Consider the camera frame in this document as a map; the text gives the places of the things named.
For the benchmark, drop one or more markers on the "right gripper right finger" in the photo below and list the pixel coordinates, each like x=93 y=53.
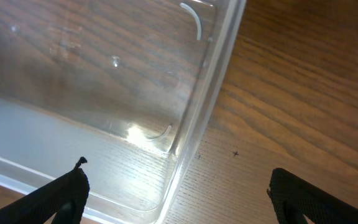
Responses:
x=296 y=201

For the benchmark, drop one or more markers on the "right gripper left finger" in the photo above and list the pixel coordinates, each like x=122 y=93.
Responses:
x=62 y=199

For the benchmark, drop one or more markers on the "clear plastic storage container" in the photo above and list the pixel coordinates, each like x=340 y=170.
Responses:
x=129 y=85

